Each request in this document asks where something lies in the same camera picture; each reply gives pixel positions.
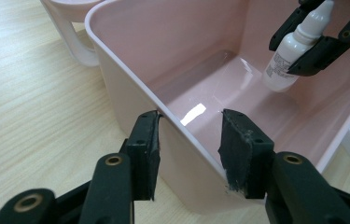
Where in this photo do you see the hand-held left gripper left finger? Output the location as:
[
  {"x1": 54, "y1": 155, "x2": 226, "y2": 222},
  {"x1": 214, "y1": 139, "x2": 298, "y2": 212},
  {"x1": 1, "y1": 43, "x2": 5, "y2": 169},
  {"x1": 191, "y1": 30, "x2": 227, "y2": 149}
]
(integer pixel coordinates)
[{"x1": 78, "y1": 110, "x2": 161, "y2": 224}]

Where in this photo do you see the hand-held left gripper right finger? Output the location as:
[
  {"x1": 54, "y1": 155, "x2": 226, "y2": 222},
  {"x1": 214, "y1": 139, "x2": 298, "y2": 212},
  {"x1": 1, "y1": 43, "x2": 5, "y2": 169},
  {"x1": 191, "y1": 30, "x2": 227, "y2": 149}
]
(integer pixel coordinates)
[{"x1": 217, "y1": 108, "x2": 350, "y2": 224}]

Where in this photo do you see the small white dropper bottle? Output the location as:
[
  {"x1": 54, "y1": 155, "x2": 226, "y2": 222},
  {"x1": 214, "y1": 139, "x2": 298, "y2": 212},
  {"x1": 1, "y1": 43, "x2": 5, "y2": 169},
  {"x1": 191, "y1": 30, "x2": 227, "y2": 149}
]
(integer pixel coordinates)
[{"x1": 261, "y1": 0, "x2": 335, "y2": 93}]

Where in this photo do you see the pink storage box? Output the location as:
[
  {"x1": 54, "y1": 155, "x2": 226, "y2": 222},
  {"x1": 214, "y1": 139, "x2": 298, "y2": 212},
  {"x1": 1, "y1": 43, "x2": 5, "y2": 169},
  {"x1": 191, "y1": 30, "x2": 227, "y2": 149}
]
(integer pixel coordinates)
[{"x1": 83, "y1": 0, "x2": 350, "y2": 216}]

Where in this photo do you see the pink box lid white handle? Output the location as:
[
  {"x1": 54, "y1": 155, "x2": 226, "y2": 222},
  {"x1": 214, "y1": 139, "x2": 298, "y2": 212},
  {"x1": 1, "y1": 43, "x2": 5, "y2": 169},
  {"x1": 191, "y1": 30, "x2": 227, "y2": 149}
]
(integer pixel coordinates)
[{"x1": 40, "y1": 0, "x2": 104, "y2": 68}]

